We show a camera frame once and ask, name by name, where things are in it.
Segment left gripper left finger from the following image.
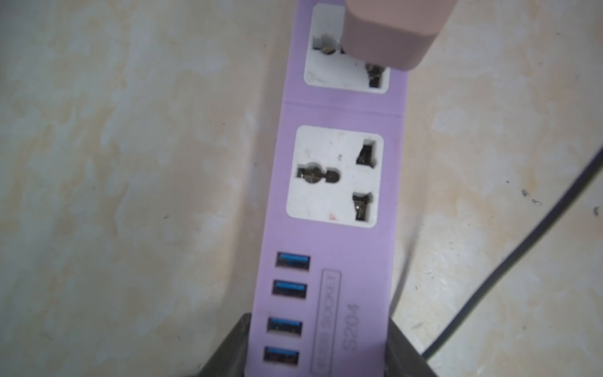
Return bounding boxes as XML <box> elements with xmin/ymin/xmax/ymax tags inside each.
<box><xmin>197</xmin><ymin>313</ymin><xmax>251</xmax><ymax>377</ymax></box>

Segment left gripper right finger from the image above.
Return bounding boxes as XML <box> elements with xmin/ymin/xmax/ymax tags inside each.
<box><xmin>385</xmin><ymin>319</ymin><xmax>437</xmax><ymax>377</ymax></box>

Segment purple power strip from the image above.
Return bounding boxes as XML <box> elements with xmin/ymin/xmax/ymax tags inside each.
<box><xmin>244</xmin><ymin>1</ymin><xmax>408</xmax><ymax>376</ymax></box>

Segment pink USB plug adapter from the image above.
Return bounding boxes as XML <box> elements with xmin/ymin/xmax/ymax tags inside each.
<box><xmin>342</xmin><ymin>0</ymin><xmax>458</xmax><ymax>71</ymax></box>

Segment black fan cable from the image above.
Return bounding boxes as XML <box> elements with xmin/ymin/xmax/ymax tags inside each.
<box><xmin>420</xmin><ymin>145</ymin><xmax>603</xmax><ymax>361</ymax></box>

